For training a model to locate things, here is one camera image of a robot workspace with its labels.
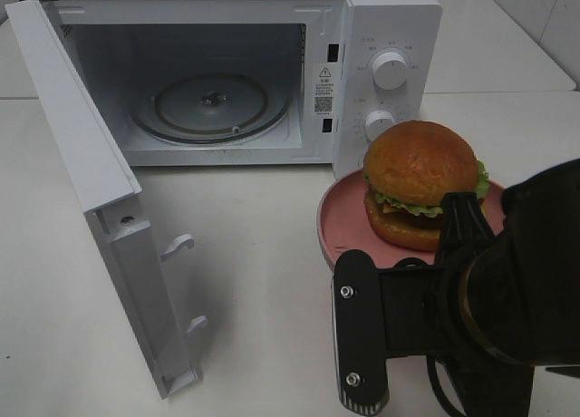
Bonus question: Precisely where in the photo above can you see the upper white round knob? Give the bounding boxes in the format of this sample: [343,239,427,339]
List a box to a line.
[371,50,409,91]

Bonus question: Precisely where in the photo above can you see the lower white round knob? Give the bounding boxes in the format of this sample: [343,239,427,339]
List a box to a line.
[363,110,395,141]

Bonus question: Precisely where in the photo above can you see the white round knob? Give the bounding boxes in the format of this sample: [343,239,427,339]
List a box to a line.
[371,50,409,91]
[363,110,395,141]

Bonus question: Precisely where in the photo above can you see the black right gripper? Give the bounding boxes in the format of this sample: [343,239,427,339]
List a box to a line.
[380,192,579,416]

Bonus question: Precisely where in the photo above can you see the white warning label sticker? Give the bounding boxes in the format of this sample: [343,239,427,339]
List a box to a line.
[312,63,338,116]

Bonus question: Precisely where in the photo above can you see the toy burger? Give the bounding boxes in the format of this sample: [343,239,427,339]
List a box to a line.
[362,121,489,252]

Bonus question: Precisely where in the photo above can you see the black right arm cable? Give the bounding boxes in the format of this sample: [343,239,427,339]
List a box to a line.
[425,355,468,417]

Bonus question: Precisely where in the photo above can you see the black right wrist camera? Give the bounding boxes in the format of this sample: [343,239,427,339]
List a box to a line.
[332,249,389,416]

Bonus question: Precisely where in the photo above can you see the white microwave oven body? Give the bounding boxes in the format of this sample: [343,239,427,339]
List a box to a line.
[15,0,442,176]

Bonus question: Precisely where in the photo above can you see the pink round plate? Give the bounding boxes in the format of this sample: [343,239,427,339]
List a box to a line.
[316,168,508,270]

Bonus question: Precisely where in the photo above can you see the white microwave door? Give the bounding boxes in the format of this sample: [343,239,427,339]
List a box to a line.
[6,0,208,398]

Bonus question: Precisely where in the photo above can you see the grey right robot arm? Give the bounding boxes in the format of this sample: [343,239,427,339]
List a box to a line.
[381,160,579,416]

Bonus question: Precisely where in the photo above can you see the glass microwave turntable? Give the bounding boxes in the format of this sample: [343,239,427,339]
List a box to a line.
[131,73,292,145]

